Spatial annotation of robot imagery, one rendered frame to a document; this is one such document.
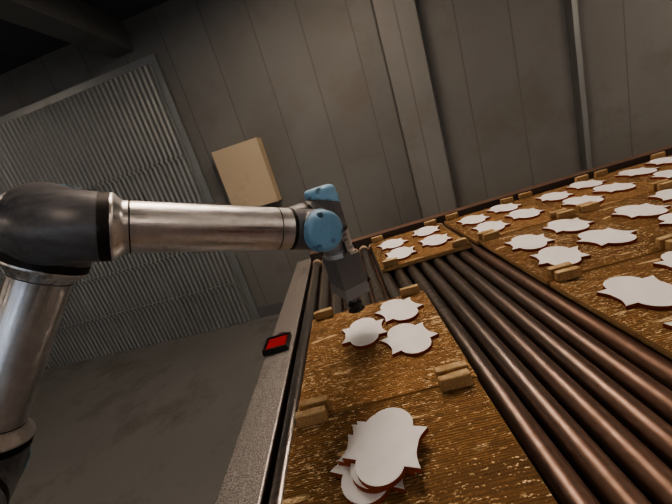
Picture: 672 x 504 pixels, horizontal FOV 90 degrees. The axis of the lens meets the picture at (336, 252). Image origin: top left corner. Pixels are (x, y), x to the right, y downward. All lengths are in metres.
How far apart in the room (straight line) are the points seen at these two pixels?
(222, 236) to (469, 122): 2.94
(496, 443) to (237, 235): 0.49
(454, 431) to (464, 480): 0.08
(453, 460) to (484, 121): 3.01
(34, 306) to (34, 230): 0.18
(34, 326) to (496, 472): 0.70
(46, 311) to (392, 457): 0.57
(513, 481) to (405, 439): 0.14
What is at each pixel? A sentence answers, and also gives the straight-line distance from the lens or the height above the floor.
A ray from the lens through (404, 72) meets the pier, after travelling 3.08.
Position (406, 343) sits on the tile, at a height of 0.95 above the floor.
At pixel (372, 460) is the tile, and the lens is 0.56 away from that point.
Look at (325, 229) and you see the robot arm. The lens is 0.58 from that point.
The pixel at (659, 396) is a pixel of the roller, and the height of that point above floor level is 0.92.
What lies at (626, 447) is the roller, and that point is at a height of 0.92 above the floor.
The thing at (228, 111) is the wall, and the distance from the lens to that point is 3.46.
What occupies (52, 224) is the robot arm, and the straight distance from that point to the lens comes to 0.53.
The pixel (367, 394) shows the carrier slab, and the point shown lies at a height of 0.94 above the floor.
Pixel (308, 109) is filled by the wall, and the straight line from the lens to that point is 3.26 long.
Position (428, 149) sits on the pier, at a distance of 3.06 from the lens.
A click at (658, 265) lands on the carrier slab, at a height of 0.94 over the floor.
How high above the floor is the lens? 1.38
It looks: 15 degrees down
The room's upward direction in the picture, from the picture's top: 17 degrees counter-clockwise
